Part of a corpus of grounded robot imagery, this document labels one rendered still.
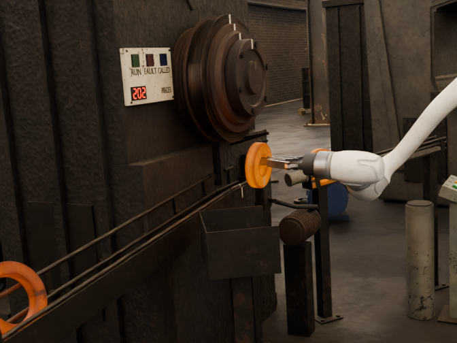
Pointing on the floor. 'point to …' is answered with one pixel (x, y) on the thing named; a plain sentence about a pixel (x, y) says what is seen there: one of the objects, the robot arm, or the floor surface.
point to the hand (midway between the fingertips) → (259, 160)
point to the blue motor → (334, 201)
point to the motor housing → (299, 269)
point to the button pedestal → (449, 312)
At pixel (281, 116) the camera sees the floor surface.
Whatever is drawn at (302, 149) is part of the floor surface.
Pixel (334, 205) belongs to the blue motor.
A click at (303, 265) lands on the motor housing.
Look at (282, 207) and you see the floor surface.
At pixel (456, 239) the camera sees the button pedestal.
